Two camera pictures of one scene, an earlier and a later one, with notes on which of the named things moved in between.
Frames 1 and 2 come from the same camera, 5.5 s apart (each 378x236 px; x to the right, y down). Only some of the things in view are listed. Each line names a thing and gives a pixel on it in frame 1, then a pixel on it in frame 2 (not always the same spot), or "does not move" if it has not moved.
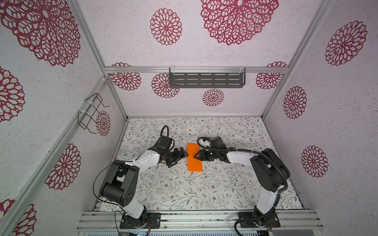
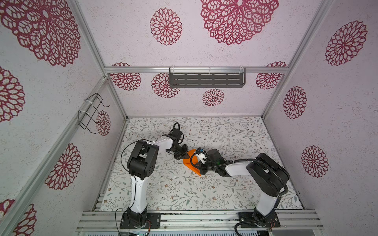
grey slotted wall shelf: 207,77 does not move
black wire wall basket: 86,116 does not move
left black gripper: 178,156 → 185,151
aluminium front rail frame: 309,220 does not move
